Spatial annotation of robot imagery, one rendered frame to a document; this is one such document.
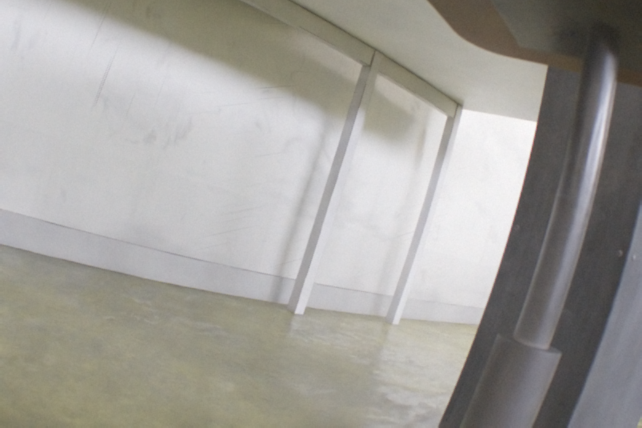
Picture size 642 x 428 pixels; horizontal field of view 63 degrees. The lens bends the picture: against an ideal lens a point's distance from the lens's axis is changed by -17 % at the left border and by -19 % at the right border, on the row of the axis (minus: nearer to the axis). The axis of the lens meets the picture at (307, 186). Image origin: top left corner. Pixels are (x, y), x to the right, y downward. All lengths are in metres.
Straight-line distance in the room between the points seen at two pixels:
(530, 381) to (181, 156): 1.48
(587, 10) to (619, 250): 0.50
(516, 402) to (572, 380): 0.48
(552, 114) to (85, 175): 1.16
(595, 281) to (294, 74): 1.35
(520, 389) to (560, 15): 0.26
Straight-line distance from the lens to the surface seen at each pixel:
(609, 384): 0.95
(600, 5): 0.41
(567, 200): 0.40
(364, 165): 2.23
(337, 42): 1.91
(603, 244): 0.88
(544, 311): 0.39
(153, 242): 1.77
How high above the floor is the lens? 0.34
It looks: 1 degrees up
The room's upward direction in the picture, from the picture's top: 17 degrees clockwise
